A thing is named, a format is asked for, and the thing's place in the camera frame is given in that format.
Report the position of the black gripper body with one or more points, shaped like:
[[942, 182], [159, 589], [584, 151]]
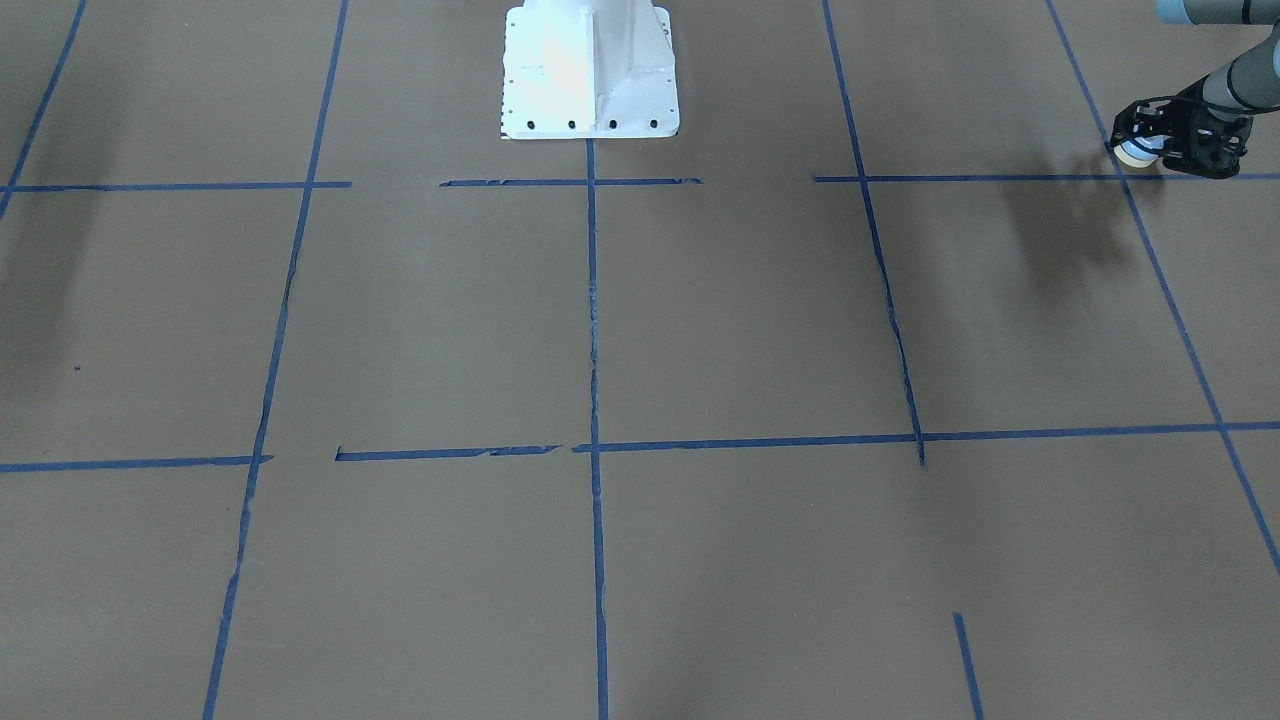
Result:
[[1187, 128]]

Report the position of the white call bell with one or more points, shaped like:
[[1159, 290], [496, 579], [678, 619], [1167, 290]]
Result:
[[1140, 152]]

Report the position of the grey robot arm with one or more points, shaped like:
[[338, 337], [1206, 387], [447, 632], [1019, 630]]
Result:
[[1249, 82]]

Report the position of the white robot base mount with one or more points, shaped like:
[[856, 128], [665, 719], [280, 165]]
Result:
[[574, 70]]

